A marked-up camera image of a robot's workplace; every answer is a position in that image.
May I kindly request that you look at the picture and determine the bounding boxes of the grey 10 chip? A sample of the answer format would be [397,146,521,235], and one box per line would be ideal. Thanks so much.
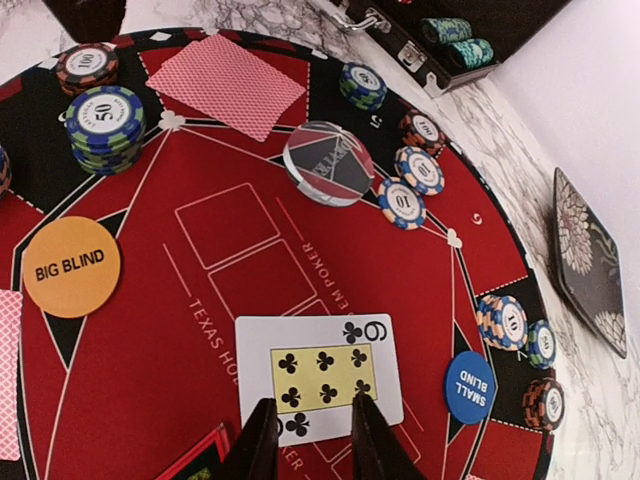
[377,177,426,230]
[395,146,445,196]

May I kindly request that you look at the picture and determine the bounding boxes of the red cards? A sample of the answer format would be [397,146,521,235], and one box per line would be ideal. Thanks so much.
[0,290,23,461]
[146,34,305,142]

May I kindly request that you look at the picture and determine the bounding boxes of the orange big blind button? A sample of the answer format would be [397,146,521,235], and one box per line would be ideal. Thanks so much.
[22,216,121,319]

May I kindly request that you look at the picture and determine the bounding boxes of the black floral square plate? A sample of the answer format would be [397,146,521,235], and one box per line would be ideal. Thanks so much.
[552,168,628,359]

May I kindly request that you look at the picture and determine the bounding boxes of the round red black poker mat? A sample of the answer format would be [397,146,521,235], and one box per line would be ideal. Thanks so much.
[1,28,553,479]

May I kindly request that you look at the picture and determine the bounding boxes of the green 50 chip seat five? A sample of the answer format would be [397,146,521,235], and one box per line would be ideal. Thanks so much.
[339,62,387,112]

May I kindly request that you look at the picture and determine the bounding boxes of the blue small blind button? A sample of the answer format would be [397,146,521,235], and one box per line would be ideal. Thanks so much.
[444,351,496,425]

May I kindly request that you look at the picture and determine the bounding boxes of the grey 10 chips seat two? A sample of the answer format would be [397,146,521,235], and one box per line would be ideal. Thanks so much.
[0,146,12,197]

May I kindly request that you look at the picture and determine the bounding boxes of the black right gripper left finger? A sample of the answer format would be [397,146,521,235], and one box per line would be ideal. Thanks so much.
[219,398,279,480]

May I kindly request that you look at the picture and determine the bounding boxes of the red 100 chip seat five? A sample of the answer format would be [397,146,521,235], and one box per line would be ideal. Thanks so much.
[398,109,446,155]

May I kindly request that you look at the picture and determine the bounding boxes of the grey 10 chip seat six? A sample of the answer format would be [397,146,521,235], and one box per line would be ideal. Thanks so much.
[476,295,528,351]

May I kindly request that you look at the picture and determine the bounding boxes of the black poker chip case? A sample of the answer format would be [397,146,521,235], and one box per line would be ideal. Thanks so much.
[329,0,501,99]

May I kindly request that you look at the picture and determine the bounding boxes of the clear round dealer button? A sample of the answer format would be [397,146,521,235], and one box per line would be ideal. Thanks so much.
[283,121,375,207]

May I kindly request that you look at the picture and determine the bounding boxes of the red 100 chip seat seven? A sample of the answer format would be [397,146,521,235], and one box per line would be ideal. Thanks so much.
[522,377,565,431]

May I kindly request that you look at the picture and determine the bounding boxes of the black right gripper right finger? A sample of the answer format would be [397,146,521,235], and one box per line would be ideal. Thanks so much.
[351,392,426,480]

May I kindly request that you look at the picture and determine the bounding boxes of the green 50 chips seat three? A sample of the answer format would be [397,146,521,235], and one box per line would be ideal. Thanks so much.
[64,85,146,176]

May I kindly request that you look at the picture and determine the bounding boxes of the green 50 chip seat seven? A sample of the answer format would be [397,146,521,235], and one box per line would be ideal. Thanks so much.
[526,319,557,370]

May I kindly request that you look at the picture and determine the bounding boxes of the nine of clubs card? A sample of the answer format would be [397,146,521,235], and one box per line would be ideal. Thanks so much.
[235,314,404,446]

